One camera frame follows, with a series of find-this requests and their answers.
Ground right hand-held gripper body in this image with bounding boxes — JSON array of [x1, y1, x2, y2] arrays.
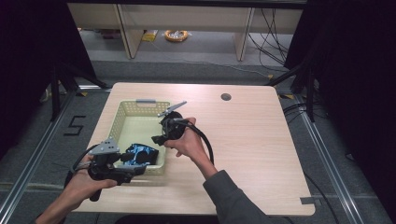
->
[[157, 100, 189, 142]]

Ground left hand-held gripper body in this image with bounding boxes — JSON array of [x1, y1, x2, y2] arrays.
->
[[87, 137, 135, 203]]

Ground blue camouflage fingerless glove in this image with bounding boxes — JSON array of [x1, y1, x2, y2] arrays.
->
[[124, 143, 153, 166]]

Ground pale yellow plastic basket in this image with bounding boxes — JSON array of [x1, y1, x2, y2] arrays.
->
[[106, 98, 172, 177]]

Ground person's right hand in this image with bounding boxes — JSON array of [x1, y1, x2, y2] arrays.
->
[[163, 117, 207, 167]]

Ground person's left hand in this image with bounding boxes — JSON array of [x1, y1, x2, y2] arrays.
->
[[63, 154, 119, 213]]

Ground black metal stand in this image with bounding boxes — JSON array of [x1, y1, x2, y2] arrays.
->
[[49, 61, 111, 123], [264, 60, 316, 123]]

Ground yellow packet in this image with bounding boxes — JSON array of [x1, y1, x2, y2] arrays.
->
[[141, 29, 159, 43]]

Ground light wooden shelf unit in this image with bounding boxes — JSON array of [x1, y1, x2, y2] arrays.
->
[[67, 3, 304, 62]]

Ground dark curtain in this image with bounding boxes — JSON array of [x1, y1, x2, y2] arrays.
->
[[0, 0, 97, 161], [284, 0, 396, 216]]

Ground metal floor rail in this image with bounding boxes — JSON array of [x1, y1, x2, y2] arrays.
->
[[0, 89, 78, 220], [293, 92, 366, 224]]

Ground yellow cable coil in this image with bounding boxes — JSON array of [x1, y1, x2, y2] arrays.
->
[[163, 29, 191, 43]]

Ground bundle of black cables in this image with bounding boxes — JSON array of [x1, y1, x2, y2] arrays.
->
[[247, 7, 291, 67]]

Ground black floor cable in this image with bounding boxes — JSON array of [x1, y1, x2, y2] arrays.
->
[[303, 172, 341, 224]]

